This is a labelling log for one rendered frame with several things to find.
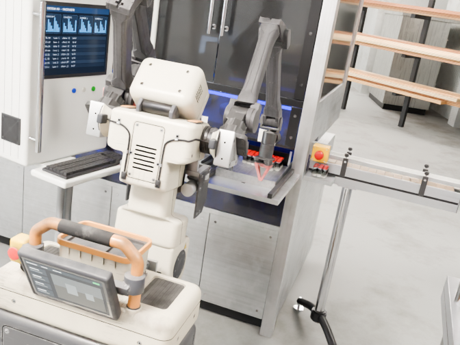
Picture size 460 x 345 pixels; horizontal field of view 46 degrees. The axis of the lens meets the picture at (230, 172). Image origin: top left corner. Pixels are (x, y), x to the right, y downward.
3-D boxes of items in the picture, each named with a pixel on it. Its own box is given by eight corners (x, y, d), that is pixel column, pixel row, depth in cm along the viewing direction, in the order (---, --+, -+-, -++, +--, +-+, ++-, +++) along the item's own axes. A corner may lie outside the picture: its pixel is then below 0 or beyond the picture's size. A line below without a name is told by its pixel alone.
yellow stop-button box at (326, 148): (313, 156, 250) (315, 142, 248) (328, 160, 249) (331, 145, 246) (309, 160, 244) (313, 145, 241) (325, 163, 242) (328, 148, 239)
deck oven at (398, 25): (438, 118, 995) (465, 16, 938) (380, 109, 994) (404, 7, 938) (416, 103, 1128) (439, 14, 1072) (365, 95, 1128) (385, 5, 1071)
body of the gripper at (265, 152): (274, 162, 226) (278, 144, 225) (268, 164, 216) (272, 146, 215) (259, 159, 228) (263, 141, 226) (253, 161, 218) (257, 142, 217)
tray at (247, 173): (238, 156, 261) (239, 149, 260) (291, 168, 254) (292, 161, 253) (215, 174, 230) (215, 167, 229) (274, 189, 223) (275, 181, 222)
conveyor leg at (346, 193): (310, 313, 288) (340, 178, 264) (326, 319, 286) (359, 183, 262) (307, 322, 280) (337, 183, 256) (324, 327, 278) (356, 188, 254)
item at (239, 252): (49, 185, 421) (54, 72, 394) (308, 259, 366) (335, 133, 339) (-55, 231, 330) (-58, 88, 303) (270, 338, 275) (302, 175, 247)
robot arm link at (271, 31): (258, 5, 186) (287, 9, 183) (263, 29, 199) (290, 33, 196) (220, 121, 173) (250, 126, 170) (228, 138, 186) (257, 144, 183)
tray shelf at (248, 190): (168, 142, 274) (168, 137, 274) (302, 174, 256) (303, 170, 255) (119, 164, 231) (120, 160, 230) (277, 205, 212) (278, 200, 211)
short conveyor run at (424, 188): (304, 177, 257) (311, 146, 252) (311, 169, 271) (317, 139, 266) (456, 214, 239) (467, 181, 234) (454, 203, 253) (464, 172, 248)
